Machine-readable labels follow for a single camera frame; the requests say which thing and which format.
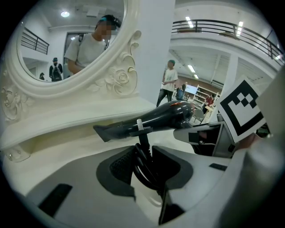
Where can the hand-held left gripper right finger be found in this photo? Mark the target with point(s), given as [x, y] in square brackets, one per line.
[200, 173]

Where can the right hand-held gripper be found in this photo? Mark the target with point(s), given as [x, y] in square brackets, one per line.
[242, 107]

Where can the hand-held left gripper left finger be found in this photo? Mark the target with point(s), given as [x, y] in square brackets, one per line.
[73, 178]

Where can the black hair dryer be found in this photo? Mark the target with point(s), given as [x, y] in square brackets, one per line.
[164, 115]

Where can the person's right forearm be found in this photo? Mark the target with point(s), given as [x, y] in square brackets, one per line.
[247, 140]

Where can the grey chair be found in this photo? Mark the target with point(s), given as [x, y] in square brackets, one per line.
[198, 115]

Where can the white dressing table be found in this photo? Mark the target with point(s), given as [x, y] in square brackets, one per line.
[73, 144]

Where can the white storage shelving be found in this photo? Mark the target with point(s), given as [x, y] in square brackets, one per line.
[206, 93]

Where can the clear drawer knob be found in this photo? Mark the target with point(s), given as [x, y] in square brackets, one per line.
[16, 154]

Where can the white ornate framed mirror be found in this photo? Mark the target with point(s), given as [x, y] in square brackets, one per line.
[115, 78]

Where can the black balcony railing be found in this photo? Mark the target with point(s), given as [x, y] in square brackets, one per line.
[222, 25]

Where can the wall display screen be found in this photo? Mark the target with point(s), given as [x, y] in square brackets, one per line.
[191, 89]

